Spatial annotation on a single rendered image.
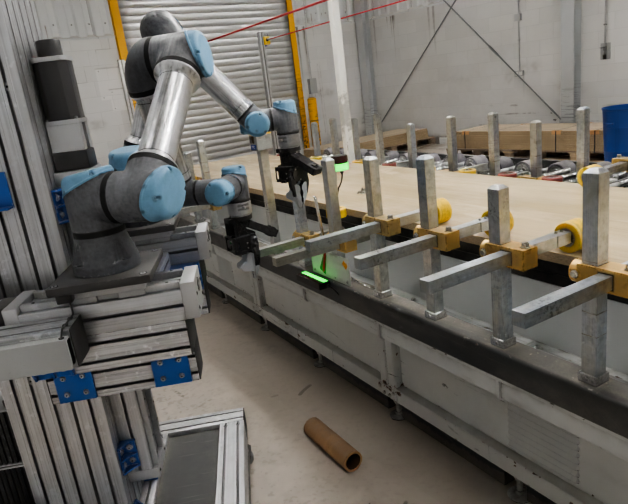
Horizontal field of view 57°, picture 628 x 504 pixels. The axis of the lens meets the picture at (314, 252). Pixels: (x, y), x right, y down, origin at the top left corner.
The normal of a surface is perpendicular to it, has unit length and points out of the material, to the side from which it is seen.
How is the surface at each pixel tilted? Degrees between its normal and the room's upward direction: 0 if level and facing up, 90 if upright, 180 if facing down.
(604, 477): 92
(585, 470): 91
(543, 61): 90
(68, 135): 90
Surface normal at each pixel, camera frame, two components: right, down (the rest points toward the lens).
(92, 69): 0.60, 0.15
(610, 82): -0.79, 0.26
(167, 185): 0.95, 0.07
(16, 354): 0.12, 0.26
